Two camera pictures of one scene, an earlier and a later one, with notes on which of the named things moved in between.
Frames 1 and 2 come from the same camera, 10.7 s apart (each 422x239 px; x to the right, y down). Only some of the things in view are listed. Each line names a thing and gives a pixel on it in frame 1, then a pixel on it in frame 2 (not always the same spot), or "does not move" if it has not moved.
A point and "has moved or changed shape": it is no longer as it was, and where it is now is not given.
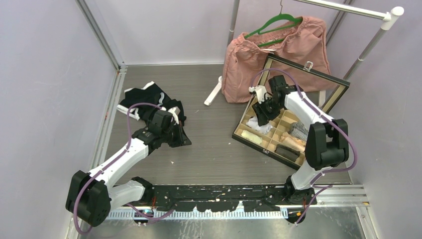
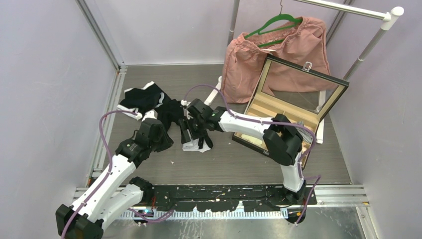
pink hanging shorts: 301,42 does not move
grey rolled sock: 298,129 does not move
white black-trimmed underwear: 253,122 has moved or changed shape
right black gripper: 263,116 → 185,123
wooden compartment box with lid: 284,138 does not move
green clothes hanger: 280,16 does not move
